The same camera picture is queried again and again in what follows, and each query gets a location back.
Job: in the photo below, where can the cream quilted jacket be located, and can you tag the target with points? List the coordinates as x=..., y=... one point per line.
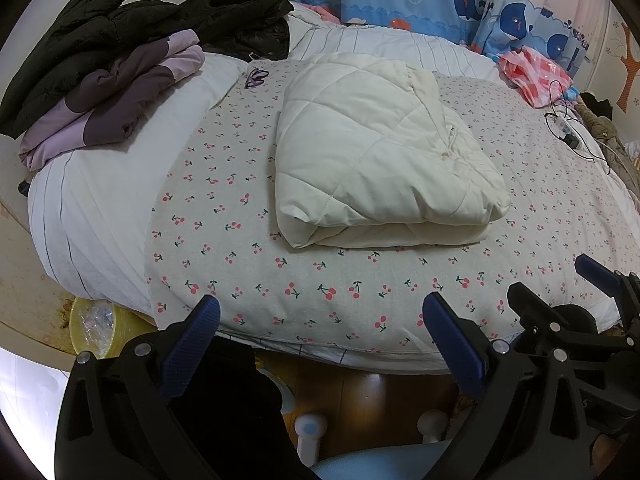
x=375, y=150

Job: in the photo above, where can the small black cloth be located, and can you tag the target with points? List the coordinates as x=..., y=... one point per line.
x=597, y=105

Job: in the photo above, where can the white power strip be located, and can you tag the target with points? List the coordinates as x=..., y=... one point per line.
x=567, y=132

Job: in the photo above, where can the black puffer jacket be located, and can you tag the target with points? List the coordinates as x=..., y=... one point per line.
x=65, y=50

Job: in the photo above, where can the brown clothing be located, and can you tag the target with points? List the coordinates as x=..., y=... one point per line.
x=605, y=130

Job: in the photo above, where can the black fleece jacket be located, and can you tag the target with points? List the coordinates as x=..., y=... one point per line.
x=235, y=15

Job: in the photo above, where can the white rounded post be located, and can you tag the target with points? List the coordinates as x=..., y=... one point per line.
x=310, y=430
x=432, y=422

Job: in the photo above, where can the yellow waste bin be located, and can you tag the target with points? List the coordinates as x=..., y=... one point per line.
x=115, y=325

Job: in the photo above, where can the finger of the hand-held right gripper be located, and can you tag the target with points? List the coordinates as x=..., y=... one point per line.
x=597, y=272
x=530, y=305

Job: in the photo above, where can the whale print curtain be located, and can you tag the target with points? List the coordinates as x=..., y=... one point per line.
x=425, y=0

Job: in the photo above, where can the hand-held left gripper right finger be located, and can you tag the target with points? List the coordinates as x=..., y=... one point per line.
x=452, y=345

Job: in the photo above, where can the light blue chair seat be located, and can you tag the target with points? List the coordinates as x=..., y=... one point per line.
x=380, y=462

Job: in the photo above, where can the pink cloth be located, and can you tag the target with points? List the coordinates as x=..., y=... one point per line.
x=325, y=12

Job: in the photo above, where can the white striped duvet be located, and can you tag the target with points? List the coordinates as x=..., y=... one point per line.
x=85, y=220

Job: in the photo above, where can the cherry print bed sheet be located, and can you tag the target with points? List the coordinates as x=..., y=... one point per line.
x=225, y=200

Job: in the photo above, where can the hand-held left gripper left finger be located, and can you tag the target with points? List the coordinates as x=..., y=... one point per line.
x=192, y=345

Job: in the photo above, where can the pink plastic bag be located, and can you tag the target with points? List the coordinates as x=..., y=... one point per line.
x=535, y=77

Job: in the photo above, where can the purple two-tone jacket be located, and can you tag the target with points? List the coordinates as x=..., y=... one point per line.
x=100, y=110

